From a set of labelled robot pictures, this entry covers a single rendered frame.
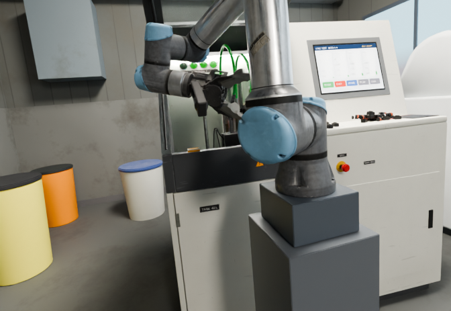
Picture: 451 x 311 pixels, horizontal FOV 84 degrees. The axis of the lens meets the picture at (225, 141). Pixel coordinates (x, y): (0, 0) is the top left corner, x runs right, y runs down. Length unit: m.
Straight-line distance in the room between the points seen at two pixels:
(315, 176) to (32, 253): 2.17
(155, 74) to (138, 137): 2.76
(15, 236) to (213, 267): 1.55
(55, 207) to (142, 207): 0.92
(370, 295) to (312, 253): 0.22
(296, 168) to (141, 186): 2.26
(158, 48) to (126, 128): 2.79
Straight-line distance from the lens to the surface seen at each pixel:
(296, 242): 0.63
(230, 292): 1.33
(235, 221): 1.16
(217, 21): 0.78
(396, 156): 1.48
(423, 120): 1.57
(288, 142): 0.47
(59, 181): 3.18
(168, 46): 0.78
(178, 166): 1.05
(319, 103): 0.62
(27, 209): 2.33
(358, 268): 0.72
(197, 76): 0.78
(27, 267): 2.48
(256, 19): 0.52
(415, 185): 1.60
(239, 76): 0.68
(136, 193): 2.79
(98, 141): 3.57
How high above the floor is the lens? 1.13
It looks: 8 degrees down
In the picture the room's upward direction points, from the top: 5 degrees counter-clockwise
